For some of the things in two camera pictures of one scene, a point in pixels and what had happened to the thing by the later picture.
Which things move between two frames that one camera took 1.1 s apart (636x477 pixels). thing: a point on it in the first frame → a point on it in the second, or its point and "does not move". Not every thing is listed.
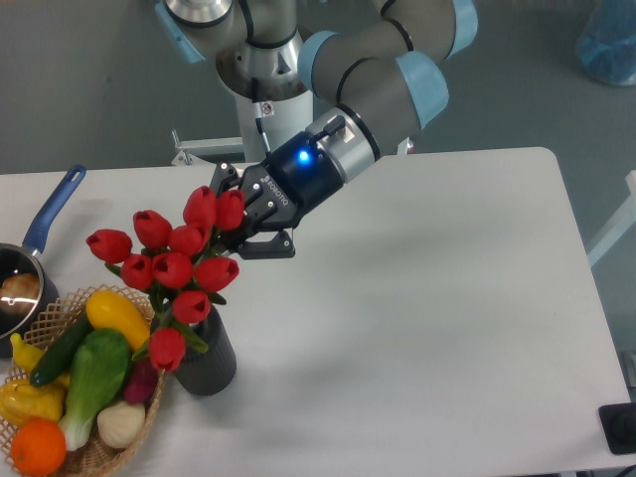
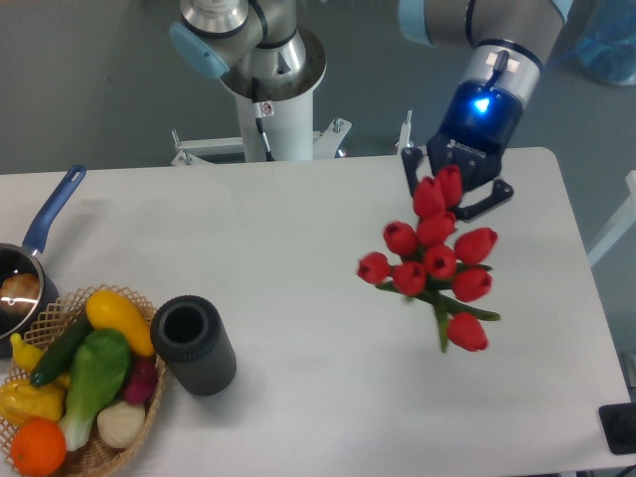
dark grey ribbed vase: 213,371 does not move
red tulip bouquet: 171,261 → 434,261
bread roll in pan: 19,293 does not move
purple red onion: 142,382 does not move
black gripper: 280,194 → 479,120
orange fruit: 39,446 does not move
